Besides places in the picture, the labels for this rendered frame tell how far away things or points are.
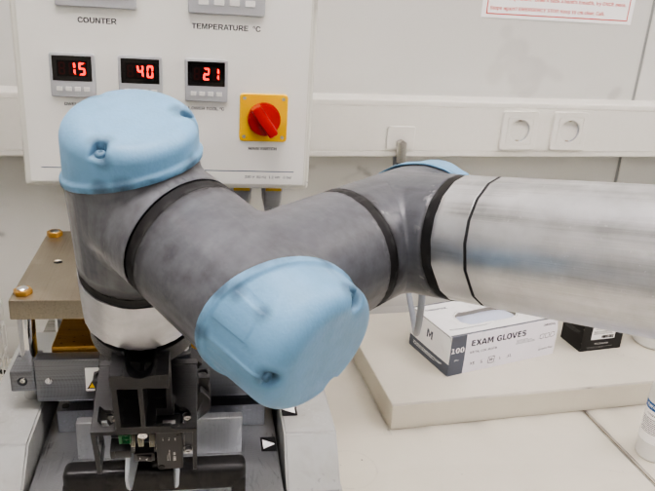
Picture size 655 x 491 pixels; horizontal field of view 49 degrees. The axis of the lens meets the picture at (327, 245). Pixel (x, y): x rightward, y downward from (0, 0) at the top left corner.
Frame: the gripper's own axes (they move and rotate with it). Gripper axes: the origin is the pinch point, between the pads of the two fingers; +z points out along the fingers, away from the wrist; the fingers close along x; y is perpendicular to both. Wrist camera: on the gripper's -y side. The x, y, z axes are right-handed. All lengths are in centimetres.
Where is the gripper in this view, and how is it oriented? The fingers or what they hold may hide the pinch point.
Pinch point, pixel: (157, 451)
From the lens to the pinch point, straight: 66.7
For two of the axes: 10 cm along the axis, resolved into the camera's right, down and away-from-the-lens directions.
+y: 1.3, 6.6, -7.4
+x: 9.9, 0.0, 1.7
